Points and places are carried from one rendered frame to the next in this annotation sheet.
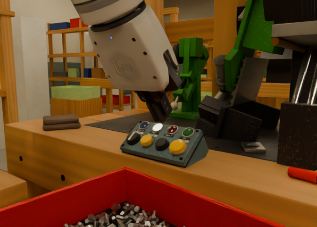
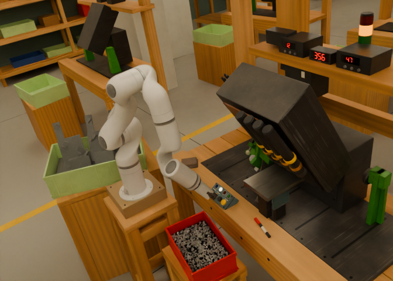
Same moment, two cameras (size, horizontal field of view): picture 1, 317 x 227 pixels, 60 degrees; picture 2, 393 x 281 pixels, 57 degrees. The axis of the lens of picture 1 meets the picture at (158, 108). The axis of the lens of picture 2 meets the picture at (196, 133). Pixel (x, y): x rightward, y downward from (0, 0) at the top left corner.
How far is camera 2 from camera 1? 1.45 m
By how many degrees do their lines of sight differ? 32
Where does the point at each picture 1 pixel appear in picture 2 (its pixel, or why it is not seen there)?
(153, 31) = (202, 190)
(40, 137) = not seen: hidden behind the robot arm
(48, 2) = not seen: outside the picture
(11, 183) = (172, 201)
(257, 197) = (238, 226)
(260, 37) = (264, 156)
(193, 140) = (229, 200)
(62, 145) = not seen: hidden behind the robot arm
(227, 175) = (235, 216)
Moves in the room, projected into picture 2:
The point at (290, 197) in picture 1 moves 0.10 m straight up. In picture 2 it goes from (245, 229) to (243, 213)
